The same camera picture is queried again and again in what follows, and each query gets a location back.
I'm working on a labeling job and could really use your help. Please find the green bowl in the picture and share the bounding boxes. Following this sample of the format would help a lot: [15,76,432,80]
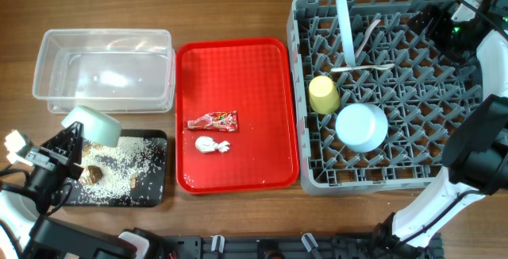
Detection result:
[61,106,121,148]

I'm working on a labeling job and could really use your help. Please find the rice and food scraps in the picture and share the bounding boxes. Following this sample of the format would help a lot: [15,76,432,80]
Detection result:
[65,136,162,203]

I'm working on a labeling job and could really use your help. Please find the white plastic spoon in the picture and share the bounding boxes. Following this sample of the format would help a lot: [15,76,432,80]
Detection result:
[330,64,394,73]

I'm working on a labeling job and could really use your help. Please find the white plastic fork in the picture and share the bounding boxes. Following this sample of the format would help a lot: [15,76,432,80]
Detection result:
[355,19,381,59]

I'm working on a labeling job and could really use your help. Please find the light blue plate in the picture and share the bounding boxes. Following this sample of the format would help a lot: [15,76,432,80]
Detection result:
[336,0,356,67]

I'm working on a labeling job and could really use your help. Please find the white tissue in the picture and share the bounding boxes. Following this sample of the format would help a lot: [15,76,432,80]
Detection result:
[195,136,230,153]

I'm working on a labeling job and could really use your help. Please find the light blue bowl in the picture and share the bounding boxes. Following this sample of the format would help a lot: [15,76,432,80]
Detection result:
[335,103,388,153]

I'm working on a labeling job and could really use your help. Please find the yellow plastic cup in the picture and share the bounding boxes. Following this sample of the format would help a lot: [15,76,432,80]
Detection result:
[309,75,341,114]

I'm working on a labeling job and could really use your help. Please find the red snack wrapper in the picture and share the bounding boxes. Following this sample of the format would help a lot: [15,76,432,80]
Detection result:
[186,110,238,133]

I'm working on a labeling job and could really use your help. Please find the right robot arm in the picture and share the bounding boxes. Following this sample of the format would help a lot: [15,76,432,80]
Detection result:
[370,5,507,257]

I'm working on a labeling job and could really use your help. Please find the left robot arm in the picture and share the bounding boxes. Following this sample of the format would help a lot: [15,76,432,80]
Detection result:
[1,120,150,258]

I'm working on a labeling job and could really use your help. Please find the black waste tray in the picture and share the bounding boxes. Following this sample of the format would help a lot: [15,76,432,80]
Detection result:
[55,128,168,208]

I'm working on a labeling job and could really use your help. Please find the grey dishwasher rack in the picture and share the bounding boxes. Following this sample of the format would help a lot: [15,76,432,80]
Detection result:
[287,0,482,195]

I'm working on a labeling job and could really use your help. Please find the clear plastic storage bin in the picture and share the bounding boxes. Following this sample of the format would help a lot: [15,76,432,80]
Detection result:
[32,29,175,114]

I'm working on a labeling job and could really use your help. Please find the red plastic tray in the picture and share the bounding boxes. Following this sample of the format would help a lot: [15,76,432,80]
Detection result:
[175,37,299,195]

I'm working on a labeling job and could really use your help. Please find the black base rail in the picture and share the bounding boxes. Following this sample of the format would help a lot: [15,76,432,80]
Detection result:
[136,230,445,259]

